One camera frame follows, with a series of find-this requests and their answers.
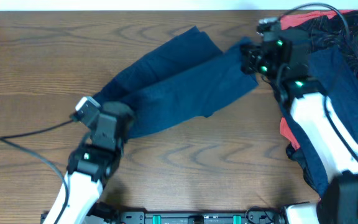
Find blue garment in pile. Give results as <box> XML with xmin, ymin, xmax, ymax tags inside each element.
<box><xmin>281</xmin><ymin>47</ymin><xmax>358</xmax><ymax>197</ymax></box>

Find coral pink garment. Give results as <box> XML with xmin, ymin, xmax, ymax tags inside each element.
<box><xmin>279</xmin><ymin>9</ymin><xmax>354</xmax><ymax>151</ymax></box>

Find black striped garment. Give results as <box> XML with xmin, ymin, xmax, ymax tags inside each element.
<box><xmin>281</xmin><ymin>10</ymin><xmax>358</xmax><ymax>73</ymax></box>

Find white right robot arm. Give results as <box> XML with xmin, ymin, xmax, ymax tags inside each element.
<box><xmin>241</xmin><ymin>39</ymin><xmax>358</xmax><ymax>223</ymax></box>

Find navy blue shorts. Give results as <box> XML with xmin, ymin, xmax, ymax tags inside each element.
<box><xmin>93</xmin><ymin>27</ymin><xmax>258</xmax><ymax>139</ymax></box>

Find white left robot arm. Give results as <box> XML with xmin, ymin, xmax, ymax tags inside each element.
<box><xmin>42</xmin><ymin>98</ymin><xmax>135</xmax><ymax>223</ymax></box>

